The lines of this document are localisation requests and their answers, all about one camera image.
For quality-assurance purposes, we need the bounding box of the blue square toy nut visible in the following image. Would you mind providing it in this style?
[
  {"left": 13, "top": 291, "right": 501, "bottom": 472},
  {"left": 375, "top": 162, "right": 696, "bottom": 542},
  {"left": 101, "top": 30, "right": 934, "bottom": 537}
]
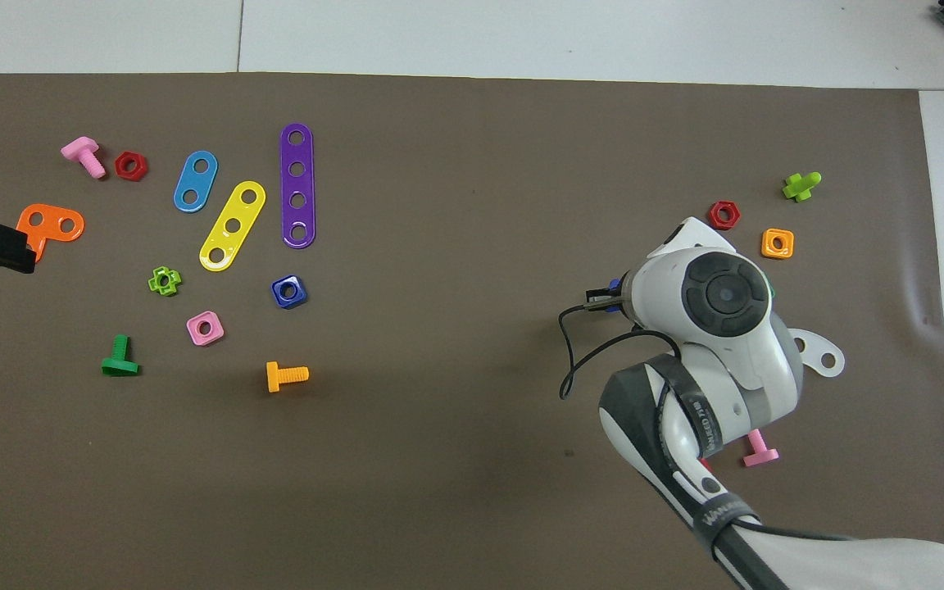
[{"left": 270, "top": 275, "right": 309, "bottom": 311}]

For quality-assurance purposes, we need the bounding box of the yellow three-hole toy strip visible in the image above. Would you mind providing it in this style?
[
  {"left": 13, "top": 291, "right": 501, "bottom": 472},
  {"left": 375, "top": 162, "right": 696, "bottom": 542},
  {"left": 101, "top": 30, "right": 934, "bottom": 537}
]
[{"left": 198, "top": 180, "right": 267, "bottom": 272}]

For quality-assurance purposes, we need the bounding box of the orange angled toy plate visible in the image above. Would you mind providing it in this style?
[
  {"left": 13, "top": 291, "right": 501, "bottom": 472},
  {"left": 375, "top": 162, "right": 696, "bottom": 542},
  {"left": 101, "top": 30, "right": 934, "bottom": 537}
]
[{"left": 16, "top": 203, "right": 86, "bottom": 263}]

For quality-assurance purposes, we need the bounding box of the blue two-hole toy strip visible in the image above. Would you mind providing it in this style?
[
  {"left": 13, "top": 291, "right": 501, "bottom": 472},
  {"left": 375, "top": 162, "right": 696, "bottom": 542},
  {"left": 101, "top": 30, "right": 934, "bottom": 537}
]
[{"left": 173, "top": 150, "right": 219, "bottom": 214}]

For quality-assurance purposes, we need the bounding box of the lime green toy bolt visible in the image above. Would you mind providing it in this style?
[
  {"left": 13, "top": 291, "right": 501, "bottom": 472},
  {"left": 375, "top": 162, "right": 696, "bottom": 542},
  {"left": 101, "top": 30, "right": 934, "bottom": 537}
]
[{"left": 782, "top": 171, "right": 823, "bottom": 203}]

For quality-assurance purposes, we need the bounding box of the dark green toy bolt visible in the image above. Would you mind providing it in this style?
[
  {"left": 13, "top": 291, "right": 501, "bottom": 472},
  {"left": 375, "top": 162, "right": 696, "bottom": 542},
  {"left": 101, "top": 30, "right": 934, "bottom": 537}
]
[{"left": 101, "top": 334, "right": 141, "bottom": 378}]

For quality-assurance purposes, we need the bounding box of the pink square toy nut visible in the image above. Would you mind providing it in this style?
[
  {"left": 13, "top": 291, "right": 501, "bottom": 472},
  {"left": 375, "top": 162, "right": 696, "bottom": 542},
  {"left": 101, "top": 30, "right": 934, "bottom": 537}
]
[{"left": 186, "top": 311, "right": 225, "bottom": 347}]

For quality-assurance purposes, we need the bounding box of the purple four-hole toy strip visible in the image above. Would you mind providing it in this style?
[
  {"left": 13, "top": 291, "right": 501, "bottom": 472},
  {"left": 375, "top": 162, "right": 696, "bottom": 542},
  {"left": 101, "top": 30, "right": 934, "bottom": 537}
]
[{"left": 279, "top": 123, "right": 317, "bottom": 249}]

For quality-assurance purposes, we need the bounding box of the orange square toy nut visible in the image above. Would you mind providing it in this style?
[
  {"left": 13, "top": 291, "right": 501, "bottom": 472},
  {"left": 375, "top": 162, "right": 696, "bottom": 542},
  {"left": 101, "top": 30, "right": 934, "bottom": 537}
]
[{"left": 760, "top": 228, "right": 795, "bottom": 261}]

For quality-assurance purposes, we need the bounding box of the brown table mat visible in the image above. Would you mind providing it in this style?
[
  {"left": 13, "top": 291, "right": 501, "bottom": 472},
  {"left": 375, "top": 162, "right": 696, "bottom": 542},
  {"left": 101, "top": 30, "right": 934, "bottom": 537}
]
[{"left": 0, "top": 72, "right": 944, "bottom": 590}]

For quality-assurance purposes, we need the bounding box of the pink toy bolt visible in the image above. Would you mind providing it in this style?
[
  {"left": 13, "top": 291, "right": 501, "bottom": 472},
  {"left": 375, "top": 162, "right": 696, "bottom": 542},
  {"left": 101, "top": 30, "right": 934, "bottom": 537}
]
[
  {"left": 60, "top": 136, "right": 107, "bottom": 180},
  {"left": 742, "top": 429, "right": 780, "bottom": 469}
]

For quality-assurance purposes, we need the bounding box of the green cross toy nut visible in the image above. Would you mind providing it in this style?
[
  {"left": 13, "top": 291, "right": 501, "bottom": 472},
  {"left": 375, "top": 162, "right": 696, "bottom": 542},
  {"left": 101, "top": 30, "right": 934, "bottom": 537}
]
[{"left": 147, "top": 266, "right": 183, "bottom": 297}]

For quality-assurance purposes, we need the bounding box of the white curved toy strip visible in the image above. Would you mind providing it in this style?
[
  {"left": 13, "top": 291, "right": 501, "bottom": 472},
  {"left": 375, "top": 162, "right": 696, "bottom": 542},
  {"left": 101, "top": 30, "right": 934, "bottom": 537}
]
[{"left": 787, "top": 328, "right": 846, "bottom": 379}]

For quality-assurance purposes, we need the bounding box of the orange-yellow toy bolt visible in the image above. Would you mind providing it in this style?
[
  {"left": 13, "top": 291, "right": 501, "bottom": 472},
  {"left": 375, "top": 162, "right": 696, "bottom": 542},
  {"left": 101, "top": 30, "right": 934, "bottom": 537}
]
[{"left": 265, "top": 361, "right": 310, "bottom": 394}]

